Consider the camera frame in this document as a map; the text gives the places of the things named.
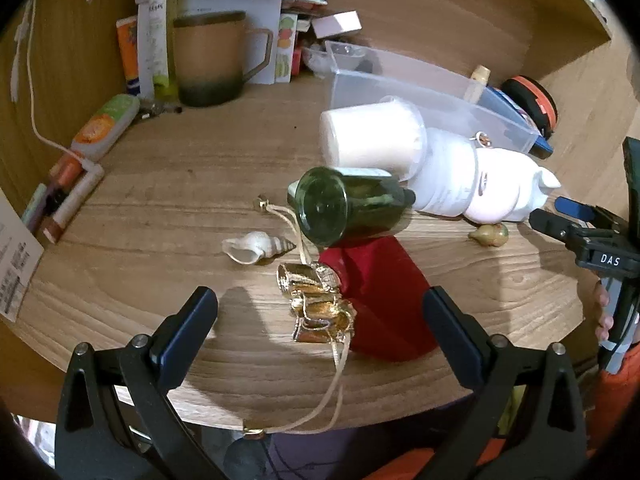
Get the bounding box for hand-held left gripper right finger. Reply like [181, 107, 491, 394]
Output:
[422, 286, 588, 480]

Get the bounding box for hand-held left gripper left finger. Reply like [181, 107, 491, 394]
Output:
[55, 286, 231, 480]

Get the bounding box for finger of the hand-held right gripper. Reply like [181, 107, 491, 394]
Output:
[554, 197, 627, 233]
[528, 208, 593, 257]

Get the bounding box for red pouch with gold trim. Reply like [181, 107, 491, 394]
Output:
[243, 199, 452, 438]

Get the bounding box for white pig figurine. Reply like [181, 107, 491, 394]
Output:
[413, 127, 562, 224]

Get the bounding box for green glass bottle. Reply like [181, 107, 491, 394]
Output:
[287, 166, 417, 248]

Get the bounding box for white plastic cup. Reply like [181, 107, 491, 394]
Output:
[319, 96, 429, 182]

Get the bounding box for clear plastic container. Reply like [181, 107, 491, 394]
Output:
[325, 40, 543, 155]

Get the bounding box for person's right hand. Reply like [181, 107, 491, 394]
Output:
[593, 281, 615, 343]

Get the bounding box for small yellow-green seashell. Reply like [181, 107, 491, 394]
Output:
[468, 222, 510, 247]

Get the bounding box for white seashell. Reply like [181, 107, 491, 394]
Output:
[222, 231, 297, 266]

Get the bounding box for orange and black round case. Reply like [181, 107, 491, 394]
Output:
[501, 75, 558, 142]

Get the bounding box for blue packet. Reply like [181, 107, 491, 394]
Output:
[486, 86, 554, 160]

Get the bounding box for orange garment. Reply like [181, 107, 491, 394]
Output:
[380, 342, 640, 480]

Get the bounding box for small cream bottle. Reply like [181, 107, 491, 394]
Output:
[464, 64, 491, 104]

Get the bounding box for white lip balm stick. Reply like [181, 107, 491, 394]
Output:
[42, 164, 106, 244]

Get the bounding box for white printed card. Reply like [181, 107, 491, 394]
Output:
[0, 194, 45, 323]

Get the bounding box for green and orange tissue pack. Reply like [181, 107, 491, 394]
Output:
[69, 93, 141, 162]

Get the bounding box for small metal keys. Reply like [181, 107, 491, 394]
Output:
[139, 99, 183, 120]

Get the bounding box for brown ceramic mug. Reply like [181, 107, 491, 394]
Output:
[171, 10, 275, 108]

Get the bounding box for glass bowl of marbles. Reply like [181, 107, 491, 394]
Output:
[301, 42, 367, 79]

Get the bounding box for orange box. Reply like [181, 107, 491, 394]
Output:
[116, 15, 141, 96]

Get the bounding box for tall white box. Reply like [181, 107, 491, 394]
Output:
[137, 2, 168, 99]

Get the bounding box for pink and white small box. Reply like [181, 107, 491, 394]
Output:
[310, 10, 362, 39]

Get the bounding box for yellow-green spray bottle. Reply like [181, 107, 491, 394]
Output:
[149, 0, 180, 102]

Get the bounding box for fruit print box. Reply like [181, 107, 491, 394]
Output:
[274, 13, 299, 84]

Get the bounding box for white envelope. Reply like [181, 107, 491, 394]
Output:
[175, 0, 284, 86]

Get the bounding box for white cable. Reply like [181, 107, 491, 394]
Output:
[10, 0, 97, 172]

